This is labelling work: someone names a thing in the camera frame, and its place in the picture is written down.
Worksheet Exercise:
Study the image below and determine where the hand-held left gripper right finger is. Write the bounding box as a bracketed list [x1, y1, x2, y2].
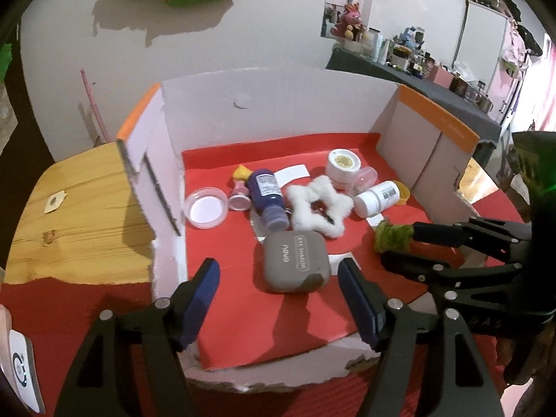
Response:
[338, 257, 496, 417]

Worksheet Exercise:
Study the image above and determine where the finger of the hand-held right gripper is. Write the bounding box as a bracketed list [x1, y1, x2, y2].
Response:
[380, 250, 526, 300]
[410, 219, 533, 249]

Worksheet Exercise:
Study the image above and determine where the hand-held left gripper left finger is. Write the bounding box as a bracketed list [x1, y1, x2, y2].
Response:
[54, 257, 221, 417]

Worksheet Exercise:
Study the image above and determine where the green fluffy scrunchie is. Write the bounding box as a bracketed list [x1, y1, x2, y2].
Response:
[374, 221, 417, 253]

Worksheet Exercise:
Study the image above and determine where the orange cardboard box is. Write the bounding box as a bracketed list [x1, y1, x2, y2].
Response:
[116, 67, 498, 394]

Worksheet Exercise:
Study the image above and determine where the white labelled bottle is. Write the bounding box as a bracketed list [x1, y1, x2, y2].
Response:
[353, 181, 400, 219]

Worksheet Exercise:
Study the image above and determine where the grey eyeshadow case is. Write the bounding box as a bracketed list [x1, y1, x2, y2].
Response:
[253, 230, 331, 294]

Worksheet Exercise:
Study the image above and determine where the clear round dish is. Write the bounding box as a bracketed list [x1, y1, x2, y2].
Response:
[183, 187, 229, 229]

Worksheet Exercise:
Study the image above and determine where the small clear plastic box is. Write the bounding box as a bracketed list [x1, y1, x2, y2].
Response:
[351, 166, 378, 196]

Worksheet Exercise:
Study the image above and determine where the pink toy with yellow top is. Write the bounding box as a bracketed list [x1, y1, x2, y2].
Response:
[228, 164, 253, 213]

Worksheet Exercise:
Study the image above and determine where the white fluffy scrunchie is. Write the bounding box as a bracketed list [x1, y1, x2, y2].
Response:
[284, 176, 352, 239]

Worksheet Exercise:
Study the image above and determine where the dark blue bottle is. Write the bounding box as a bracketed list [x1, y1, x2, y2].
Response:
[246, 169, 289, 232]

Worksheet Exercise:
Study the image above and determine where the white round jar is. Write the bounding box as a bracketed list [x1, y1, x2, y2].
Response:
[326, 148, 362, 191]

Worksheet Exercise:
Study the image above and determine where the red knitted mat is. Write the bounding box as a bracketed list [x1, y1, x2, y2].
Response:
[0, 178, 528, 417]

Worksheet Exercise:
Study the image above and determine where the dark cloth covered table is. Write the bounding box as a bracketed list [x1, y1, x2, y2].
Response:
[326, 47, 502, 166]

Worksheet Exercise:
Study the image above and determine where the row of small bottles and boxes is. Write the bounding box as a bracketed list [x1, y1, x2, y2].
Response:
[334, 26, 496, 111]

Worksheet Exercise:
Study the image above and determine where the white cabinet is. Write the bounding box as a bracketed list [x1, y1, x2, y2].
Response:
[452, 0, 513, 129]

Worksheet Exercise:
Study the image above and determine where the white remote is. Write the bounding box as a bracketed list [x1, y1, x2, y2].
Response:
[6, 329, 46, 414]

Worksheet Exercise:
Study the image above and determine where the pink slipper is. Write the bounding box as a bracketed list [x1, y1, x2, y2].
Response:
[0, 304, 14, 383]

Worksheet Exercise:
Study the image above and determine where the pink stick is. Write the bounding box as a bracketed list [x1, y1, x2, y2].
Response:
[79, 68, 109, 144]

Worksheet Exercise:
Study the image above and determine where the pink rabbit plush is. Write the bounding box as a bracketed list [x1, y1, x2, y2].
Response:
[332, 2, 363, 38]

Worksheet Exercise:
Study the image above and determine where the green plush toy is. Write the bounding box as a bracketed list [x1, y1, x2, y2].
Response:
[0, 43, 14, 81]

